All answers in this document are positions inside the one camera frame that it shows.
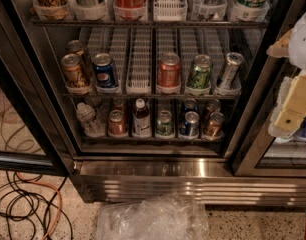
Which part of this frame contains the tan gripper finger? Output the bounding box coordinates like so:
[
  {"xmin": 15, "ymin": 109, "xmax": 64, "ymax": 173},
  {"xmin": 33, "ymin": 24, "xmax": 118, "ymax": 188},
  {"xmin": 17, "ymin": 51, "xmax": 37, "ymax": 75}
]
[
  {"xmin": 266, "ymin": 29, "xmax": 293, "ymax": 58},
  {"xmin": 268, "ymin": 70, "xmax": 306, "ymax": 139}
]

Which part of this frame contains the dark bottle with white cap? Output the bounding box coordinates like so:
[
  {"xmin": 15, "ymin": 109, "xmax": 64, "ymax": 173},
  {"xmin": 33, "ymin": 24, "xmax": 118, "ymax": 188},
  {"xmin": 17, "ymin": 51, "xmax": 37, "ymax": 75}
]
[{"xmin": 133, "ymin": 98, "xmax": 151, "ymax": 138}]

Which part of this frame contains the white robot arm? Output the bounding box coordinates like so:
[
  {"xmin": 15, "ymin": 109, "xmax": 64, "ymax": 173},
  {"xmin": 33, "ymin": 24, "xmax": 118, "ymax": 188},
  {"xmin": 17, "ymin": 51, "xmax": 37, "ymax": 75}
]
[{"xmin": 266, "ymin": 12, "xmax": 306, "ymax": 138}]

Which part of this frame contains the right glass fridge door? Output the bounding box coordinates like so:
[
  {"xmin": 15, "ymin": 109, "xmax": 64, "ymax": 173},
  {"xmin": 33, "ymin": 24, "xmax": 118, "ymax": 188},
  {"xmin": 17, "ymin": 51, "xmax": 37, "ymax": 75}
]
[{"xmin": 226, "ymin": 0, "xmax": 306, "ymax": 178}]

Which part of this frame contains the glass fridge door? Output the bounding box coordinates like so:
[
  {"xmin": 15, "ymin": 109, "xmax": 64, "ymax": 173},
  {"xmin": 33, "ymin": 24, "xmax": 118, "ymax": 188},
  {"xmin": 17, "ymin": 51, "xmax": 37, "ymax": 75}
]
[
  {"xmin": 226, "ymin": 0, "xmax": 306, "ymax": 178},
  {"xmin": 0, "ymin": 0, "xmax": 74, "ymax": 176}
]

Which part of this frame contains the copper can bottom shelf rear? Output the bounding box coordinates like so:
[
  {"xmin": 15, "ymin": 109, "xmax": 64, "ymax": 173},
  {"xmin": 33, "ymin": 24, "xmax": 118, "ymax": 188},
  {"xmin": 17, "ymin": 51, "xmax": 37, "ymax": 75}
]
[{"xmin": 203, "ymin": 99, "xmax": 221, "ymax": 119}]

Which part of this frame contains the copper can shelf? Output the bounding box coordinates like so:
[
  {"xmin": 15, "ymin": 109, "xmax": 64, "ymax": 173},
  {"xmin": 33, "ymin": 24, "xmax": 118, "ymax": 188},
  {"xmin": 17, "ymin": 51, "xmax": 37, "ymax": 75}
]
[
  {"xmin": 203, "ymin": 99, "xmax": 221, "ymax": 119},
  {"xmin": 203, "ymin": 112, "xmax": 225, "ymax": 137}
]

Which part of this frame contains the green can middle shelf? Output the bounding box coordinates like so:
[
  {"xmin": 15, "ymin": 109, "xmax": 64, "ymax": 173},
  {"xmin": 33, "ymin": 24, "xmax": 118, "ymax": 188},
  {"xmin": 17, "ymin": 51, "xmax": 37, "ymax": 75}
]
[{"xmin": 186, "ymin": 54, "xmax": 213, "ymax": 89}]

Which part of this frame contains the copper can bottom shelf front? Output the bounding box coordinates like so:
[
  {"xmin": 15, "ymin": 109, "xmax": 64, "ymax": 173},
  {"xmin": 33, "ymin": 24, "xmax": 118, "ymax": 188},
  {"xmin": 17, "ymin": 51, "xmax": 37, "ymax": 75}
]
[{"xmin": 203, "ymin": 112, "xmax": 225, "ymax": 137}]

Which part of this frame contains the blue can bottom shelf rear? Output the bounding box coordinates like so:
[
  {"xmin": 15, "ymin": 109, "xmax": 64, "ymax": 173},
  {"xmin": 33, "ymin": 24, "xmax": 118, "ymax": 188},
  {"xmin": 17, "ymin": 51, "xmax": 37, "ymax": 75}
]
[{"xmin": 181, "ymin": 98, "xmax": 198, "ymax": 115}]

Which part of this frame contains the blue can shelf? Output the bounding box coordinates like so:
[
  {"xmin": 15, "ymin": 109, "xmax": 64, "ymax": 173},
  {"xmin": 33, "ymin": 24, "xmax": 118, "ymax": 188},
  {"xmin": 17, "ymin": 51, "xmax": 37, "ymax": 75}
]
[
  {"xmin": 181, "ymin": 98, "xmax": 198, "ymax": 115},
  {"xmin": 179, "ymin": 111, "xmax": 200, "ymax": 138}
]

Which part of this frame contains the blue can bottom shelf front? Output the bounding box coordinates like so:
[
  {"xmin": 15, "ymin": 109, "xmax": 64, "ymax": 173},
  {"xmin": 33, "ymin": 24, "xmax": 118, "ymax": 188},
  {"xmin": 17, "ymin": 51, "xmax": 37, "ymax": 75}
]
[{"xmin": 179, "ymin": 111, "xmax": 200, "ymax": 138}]

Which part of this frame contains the red can middle shelf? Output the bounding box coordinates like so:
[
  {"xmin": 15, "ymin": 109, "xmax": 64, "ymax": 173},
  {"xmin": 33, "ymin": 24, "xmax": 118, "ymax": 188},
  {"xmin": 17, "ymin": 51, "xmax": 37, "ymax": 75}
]
[{"xmin": 158, "ymin": 52, "xmax": 181, "ymax": 88}]

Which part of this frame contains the red can shelf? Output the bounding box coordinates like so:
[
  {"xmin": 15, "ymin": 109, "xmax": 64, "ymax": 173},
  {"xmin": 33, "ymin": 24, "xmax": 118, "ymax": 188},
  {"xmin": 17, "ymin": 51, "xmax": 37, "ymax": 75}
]
[
  {"xmin": 114, "ymin": 0, "xmax": 146, "ymax": 21},
  {"xmin": 158, "ymin": 52, "xmax": 181, "ymax": 88}
]

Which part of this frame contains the empty white tray top shelf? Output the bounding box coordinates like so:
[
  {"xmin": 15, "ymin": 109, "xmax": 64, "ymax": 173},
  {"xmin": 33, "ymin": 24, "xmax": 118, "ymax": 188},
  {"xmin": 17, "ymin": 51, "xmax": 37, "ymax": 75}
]
[{"xmin": 153, "ymin": 0, "xmax": 188, "ymax": 22}]

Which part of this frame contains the green can bottom shelf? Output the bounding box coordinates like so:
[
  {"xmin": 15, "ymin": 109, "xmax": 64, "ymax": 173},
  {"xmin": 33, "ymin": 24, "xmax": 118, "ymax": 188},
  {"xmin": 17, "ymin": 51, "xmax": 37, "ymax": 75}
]
[{"xmin": 156, "ymin": 110, "xmax": 173, "ymax": 137}]

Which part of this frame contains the red can top shelf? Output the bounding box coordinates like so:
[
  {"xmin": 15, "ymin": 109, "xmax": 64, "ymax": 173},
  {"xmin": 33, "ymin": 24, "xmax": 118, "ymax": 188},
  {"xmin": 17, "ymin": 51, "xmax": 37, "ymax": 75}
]
[{"xmin": 114, "ymin": 0, "xmax": 146, "ymax": 21}]

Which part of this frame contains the orange can bottom shelf front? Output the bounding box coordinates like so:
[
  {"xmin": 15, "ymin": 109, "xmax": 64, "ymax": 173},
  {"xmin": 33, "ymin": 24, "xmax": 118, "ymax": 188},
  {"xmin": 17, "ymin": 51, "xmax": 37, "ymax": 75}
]
[{"xmin": 109, "ymin": 110, "xmax": 127, "ymax": 136}]

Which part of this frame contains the gold can middle shelf rear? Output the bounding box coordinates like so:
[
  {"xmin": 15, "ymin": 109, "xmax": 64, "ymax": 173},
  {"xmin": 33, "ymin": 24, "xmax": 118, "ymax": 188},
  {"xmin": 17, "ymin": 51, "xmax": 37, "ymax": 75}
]
[{"xmin": 66, "ymin": 39, "xmax": 93, "ymax": 75}]

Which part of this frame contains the gold can shelf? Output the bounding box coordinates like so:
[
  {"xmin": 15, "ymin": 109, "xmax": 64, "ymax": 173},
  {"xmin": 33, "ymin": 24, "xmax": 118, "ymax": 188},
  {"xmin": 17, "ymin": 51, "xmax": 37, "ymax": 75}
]
[
  {"xmin": 66, "ymin": 39, "xmax": 93, "ymax": 75},
  {"xmin": 61, "ymin": 53, "xmax": 90, "ymax": 88},
  {"xmin": 33, "ymin": 0, "xmax": 68, "ymax": 20}
]

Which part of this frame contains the clear plastic water bottle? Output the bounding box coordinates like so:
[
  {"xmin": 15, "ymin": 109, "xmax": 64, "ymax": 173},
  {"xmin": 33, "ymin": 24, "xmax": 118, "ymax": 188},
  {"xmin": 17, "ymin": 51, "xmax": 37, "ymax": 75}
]
[{"xmin": 76, "ymin": 102, "xmax": 104, "ymax": 138}]

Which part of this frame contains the gold can middle shelf front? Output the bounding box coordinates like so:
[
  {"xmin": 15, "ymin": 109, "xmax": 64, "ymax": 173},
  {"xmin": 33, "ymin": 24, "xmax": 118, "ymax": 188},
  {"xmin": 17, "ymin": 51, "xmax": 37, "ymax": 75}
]
[{"xmin": 61, "ymin": 53, "xmax": 90, "ymax": 88}]

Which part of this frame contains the gold can top shelf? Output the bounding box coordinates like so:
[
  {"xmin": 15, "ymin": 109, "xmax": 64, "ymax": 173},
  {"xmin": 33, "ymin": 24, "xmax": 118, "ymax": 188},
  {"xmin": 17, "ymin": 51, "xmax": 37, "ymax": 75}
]
[{"xmin": 33, "ymin": 0, "xmax": 68, "ymax": 20}]

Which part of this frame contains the left glass fridge door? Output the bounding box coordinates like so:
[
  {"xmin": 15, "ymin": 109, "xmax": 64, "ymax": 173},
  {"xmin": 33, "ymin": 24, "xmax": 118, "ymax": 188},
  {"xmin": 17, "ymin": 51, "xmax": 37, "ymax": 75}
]
[{"xmin": 0, "ymin": 0, "xmax": 74, "ymax": 176}]

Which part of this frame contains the silver slim can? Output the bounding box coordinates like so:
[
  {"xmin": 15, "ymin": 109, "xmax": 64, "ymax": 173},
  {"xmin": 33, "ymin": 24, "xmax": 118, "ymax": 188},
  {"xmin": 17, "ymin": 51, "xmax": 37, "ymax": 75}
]
[{"xmin": 217, "ymin": 52, "xmax": 244, "ymax": 89}]

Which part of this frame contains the clear plastic bin with wrap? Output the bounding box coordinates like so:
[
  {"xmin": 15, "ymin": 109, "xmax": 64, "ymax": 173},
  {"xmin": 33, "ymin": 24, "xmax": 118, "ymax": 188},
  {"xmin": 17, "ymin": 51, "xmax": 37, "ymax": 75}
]
[{"xmin": 96, "ymin": 194, "xmax": 209, "ymax": 240}]

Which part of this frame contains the blue pepsi can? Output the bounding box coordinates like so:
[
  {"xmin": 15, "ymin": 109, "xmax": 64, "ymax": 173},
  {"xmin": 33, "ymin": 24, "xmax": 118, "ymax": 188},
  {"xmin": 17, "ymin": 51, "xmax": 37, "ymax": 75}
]
[{"xmin": 93, "ymin": 53, "xmax": 119, "ymax": 88}]

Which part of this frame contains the orange cable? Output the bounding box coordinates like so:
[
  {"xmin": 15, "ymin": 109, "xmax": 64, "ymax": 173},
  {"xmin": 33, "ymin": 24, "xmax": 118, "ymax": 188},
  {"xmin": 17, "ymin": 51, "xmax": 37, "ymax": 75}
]
[{"xmin": 15, "ymin": 171, "xmax": 63, "ymax": 240}]

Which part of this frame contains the black cable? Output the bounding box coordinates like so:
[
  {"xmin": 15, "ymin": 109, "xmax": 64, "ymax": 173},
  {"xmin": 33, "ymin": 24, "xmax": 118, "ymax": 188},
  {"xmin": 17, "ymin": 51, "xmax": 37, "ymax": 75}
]
[{"xmin": 0, "ymin": 170, "xmax": 74, "ymax": 240}]

